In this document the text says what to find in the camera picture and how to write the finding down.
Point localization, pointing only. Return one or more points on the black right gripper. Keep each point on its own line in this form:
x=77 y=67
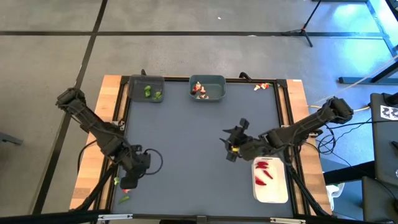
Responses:
x=248 y=149

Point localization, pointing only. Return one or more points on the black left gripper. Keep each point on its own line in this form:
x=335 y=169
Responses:
x=138 y=165

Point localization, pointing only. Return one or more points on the white plastic basket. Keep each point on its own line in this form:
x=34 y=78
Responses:
x=273 y=194

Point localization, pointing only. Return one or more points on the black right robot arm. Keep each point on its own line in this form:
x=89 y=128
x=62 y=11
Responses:
x=311 y=126

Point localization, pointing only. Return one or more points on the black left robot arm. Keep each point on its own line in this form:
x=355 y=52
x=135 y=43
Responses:
x=93 y=124

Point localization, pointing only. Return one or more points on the pale green toy vegetable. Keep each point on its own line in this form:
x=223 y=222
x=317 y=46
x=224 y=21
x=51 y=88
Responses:
x=116 y=180

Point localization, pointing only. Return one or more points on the green toy chili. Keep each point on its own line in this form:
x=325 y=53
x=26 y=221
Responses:
x=123 y=199

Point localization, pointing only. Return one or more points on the black diagonal rig strut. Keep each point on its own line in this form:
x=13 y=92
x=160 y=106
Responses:
x=308 y=196
x=93 y=193

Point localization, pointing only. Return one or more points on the teal plastic basket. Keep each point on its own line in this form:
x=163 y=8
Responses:
x=214 y=90

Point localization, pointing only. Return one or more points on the black table clamp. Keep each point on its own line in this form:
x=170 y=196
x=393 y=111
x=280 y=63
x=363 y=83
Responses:
x=142 y=72
x=245 y=75

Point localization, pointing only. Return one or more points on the dark grey translucent basket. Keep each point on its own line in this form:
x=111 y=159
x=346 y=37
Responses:
x=138 y=93

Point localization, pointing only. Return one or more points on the white floor object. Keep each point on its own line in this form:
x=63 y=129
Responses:
x=337 y=191

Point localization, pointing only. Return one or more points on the grey floor object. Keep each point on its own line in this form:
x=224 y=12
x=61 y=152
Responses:
x=9 y=139

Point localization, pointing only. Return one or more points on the black tripod stand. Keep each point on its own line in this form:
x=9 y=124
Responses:
x=301 y=31

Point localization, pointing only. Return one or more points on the black side desk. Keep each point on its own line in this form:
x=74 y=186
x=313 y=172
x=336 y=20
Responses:
x=385 y=146

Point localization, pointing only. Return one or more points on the black white tag sheet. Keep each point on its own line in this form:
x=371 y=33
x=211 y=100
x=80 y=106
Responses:
x=389 y=112

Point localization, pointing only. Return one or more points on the dark grey cabinet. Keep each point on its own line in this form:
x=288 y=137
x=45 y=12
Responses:
x=379 y=202

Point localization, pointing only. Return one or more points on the silver camera mount bracket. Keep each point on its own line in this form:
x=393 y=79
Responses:
x=115 y=216
x=287 y=221

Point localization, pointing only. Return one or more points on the silver metal bracket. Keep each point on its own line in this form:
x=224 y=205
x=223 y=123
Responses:
x=121 y=125

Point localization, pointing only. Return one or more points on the black table frame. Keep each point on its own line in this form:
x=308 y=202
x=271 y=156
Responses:
x=177 y=79

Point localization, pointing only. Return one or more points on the black desk frame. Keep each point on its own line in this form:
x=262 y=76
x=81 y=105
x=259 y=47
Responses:
x=354 y=80

